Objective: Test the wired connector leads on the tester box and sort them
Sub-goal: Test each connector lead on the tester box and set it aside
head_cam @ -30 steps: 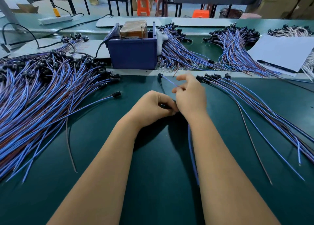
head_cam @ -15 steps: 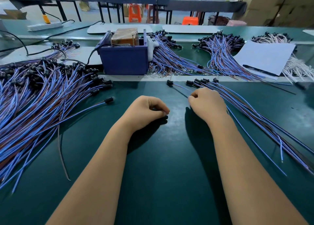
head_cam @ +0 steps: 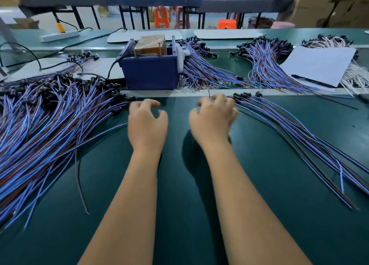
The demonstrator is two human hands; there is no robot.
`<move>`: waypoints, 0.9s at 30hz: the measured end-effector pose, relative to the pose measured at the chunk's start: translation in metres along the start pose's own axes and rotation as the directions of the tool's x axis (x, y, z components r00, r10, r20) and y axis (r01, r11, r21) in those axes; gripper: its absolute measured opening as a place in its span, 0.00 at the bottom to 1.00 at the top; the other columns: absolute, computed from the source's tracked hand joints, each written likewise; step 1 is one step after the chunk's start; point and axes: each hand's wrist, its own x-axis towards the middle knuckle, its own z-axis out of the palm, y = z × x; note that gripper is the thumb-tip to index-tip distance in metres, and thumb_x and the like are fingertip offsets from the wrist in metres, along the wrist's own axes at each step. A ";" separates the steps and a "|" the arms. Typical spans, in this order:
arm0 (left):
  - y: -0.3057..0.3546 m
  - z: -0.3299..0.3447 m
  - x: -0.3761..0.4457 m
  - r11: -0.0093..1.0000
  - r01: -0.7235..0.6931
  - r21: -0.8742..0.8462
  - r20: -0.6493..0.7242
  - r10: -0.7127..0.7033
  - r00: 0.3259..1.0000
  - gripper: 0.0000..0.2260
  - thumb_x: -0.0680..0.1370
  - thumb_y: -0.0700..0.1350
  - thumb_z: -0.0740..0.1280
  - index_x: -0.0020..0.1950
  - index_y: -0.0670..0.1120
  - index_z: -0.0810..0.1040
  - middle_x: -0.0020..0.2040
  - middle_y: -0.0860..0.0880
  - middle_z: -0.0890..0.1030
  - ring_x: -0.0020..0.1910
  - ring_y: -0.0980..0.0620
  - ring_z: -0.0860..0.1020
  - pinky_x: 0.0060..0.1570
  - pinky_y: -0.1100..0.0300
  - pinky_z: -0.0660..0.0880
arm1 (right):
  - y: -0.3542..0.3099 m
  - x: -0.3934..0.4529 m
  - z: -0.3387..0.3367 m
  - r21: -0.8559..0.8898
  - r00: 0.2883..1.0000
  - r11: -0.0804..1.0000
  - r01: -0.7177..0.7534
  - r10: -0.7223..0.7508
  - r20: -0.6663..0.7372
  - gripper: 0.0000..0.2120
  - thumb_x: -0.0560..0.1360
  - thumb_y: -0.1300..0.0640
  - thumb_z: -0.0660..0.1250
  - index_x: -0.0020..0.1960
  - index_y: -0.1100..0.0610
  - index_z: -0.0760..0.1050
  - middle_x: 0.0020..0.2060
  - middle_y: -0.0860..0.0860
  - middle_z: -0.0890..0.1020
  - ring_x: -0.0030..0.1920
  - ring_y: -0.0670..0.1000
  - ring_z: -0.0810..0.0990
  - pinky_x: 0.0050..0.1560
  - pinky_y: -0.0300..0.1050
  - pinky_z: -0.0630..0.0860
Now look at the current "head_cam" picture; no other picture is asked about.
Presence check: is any person's right hand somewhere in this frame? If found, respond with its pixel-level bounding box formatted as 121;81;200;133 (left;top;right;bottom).
189;94;239;150

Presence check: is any person's left hand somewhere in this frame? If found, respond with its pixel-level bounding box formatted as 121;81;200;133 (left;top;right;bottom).
127;98;169;156

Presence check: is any pile of wired lamps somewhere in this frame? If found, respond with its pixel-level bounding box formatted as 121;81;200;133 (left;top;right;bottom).
231;90;369;211
0;71;135;231

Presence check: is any blue plastic tester box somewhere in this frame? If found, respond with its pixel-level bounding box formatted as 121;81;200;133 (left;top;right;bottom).
118;36;181;91

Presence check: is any person's right forearm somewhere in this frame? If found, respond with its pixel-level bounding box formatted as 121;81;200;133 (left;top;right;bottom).
203;143;313;265

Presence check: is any person's left forearm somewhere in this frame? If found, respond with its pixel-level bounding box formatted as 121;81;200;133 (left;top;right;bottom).
78;149;163;265

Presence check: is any white power strip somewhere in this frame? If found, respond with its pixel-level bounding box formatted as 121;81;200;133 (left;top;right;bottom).
39;30;80;42

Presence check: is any white flat mat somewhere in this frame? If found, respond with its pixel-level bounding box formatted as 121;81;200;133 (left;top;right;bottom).
7;55;125;81
193;29;266;40
106;29;194;43

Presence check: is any brown cardboard block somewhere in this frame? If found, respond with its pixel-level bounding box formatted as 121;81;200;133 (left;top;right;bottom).
134;34;167;56

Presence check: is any orange plastic stool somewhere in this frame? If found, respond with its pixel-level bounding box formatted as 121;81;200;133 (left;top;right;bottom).
154;7;171;29
217;19;238;30

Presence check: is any black pen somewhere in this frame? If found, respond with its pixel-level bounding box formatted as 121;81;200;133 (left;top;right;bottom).
291;74;336;89

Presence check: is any pink plastic stool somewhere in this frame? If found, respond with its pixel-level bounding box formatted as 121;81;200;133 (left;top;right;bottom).
270;21;296;30

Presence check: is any white paper sheet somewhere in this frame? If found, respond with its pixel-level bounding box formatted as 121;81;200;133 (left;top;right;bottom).
279;45;357;88

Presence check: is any long grey workbench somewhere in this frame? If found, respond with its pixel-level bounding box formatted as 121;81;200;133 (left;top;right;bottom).
20;0;296;31

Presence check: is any open cardboard box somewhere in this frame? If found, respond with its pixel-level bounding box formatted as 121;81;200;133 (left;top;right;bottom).
8;18;41;30

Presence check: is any stack of large cardboard boxes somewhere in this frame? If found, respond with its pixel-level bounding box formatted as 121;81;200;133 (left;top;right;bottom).
279;0;369;29

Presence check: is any grey metal pole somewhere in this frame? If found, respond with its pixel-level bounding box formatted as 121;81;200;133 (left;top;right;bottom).
0;16;18;48

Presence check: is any loose grey wire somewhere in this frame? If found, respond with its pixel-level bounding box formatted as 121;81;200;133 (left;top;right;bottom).
75;149;90;215

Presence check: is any black power cable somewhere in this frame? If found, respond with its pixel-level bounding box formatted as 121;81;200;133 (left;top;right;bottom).
0;27;128;66

